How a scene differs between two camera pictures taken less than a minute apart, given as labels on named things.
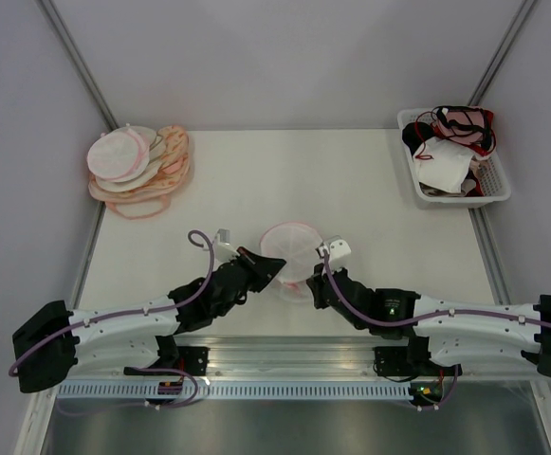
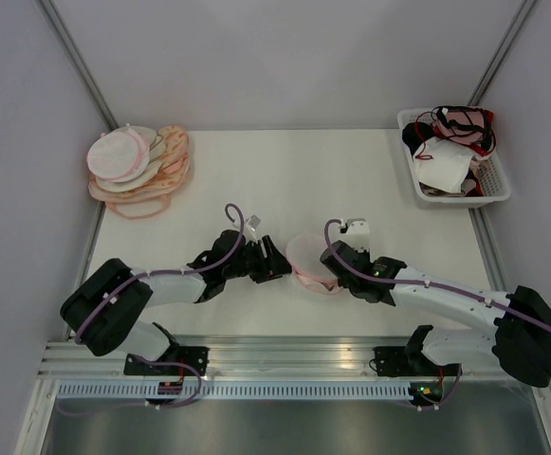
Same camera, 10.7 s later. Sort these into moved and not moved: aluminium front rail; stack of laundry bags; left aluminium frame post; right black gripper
Moved: right black gripper
Not moved: left aluminium frame post; stack of laundry bags; aluminium front rail
